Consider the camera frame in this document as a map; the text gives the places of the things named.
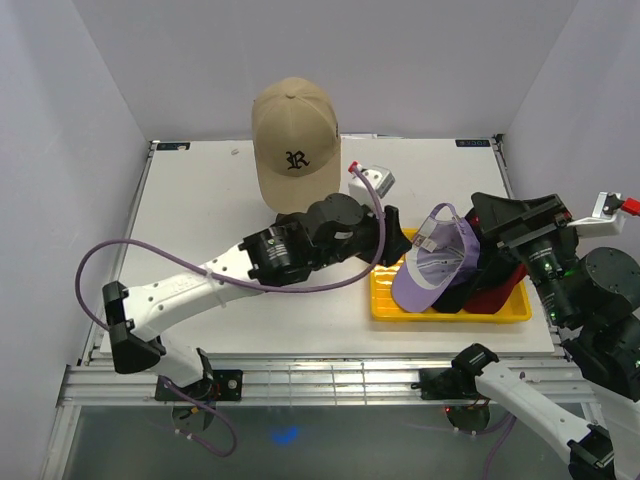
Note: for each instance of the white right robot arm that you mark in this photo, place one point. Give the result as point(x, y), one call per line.
point(596, 296)

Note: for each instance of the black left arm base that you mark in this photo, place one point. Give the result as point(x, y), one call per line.
point(222, 385)

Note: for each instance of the aluminium front rail frame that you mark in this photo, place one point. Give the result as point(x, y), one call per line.
point(196, 198)

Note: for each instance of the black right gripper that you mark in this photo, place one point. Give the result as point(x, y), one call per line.
point(510, 216)

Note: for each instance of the black cap in tray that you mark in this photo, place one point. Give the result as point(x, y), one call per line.
point(456, 295)

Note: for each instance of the beige R baseball cap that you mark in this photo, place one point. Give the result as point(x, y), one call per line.
point(297, 145)

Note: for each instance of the purple LA baseball cap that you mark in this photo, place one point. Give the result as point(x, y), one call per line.
point(444, 252)

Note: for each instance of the yellow plastic tray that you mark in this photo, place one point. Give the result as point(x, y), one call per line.
point(383, 307)

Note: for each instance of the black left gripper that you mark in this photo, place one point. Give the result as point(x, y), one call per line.
point(395, 242)

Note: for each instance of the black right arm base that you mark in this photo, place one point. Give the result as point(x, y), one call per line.
point(444, 384)

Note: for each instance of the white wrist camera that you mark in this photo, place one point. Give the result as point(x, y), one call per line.
point(380, 179)
point(608, 216)

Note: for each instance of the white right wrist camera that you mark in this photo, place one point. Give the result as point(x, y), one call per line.
point(608, 216)

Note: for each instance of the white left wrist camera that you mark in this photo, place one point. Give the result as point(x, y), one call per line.
point(380, 179)

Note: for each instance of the red baseball cap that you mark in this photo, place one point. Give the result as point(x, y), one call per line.
point(498, 273)

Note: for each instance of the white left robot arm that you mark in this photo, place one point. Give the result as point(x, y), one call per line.
point(286, 253)

